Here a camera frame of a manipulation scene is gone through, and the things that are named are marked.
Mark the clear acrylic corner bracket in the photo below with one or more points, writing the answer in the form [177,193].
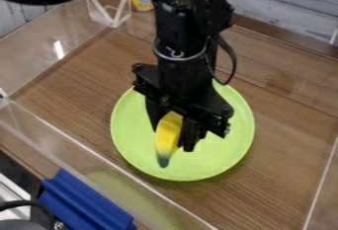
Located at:
[109,15]

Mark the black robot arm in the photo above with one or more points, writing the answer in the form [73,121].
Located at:
[189,26]

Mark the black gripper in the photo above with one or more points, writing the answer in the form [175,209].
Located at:
[178,85]

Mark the green round plate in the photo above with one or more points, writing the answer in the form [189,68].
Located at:
[215,154]

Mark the yellow green-tipped banana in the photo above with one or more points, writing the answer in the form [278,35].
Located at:
[167,137]

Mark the clear acrylic tray wall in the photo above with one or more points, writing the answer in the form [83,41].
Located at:
[47,151]

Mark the blue plastic clamp block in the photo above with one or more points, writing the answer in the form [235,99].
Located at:
[79,206]

